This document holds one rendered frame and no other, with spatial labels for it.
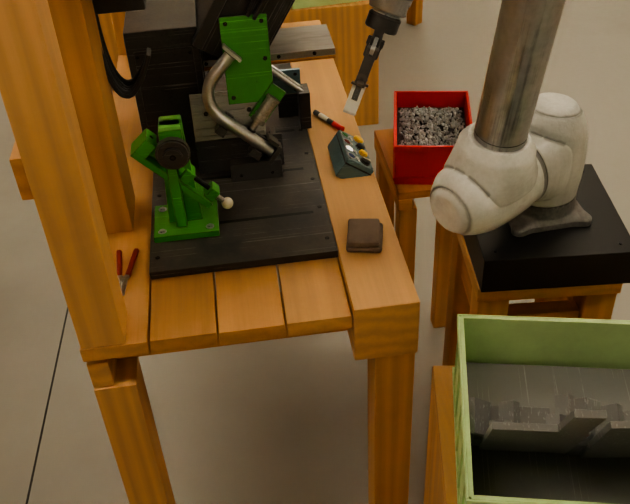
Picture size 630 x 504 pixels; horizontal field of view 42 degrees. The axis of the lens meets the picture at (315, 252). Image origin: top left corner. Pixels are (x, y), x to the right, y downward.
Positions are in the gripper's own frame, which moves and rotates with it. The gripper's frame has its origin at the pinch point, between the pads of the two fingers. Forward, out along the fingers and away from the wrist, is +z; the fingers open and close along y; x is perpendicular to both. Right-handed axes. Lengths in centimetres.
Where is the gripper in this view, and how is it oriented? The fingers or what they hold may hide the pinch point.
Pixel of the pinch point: (354, 99)
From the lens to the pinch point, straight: 190.4
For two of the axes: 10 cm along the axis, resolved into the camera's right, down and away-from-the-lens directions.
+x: -9.4, -3.5, -0.1
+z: -3.3, 8.7, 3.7
